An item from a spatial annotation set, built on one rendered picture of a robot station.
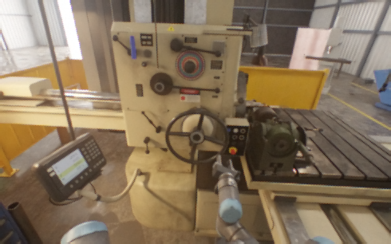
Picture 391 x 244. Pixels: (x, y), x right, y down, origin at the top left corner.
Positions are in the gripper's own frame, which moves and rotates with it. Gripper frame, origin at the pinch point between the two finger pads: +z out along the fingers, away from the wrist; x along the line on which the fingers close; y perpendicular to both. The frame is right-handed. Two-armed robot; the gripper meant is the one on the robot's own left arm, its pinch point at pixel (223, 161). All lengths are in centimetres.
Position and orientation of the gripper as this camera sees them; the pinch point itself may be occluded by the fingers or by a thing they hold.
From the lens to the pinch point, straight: 109.0
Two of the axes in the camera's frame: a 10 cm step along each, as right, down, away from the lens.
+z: 0.5, -4.6, 8.9
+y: 4.4, -7.9, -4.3
